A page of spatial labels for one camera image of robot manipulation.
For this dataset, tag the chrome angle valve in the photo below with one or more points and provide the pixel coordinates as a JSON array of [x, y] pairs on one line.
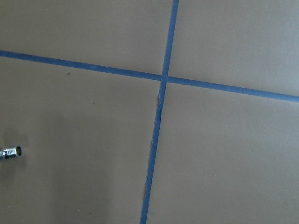
[[10, 152]]

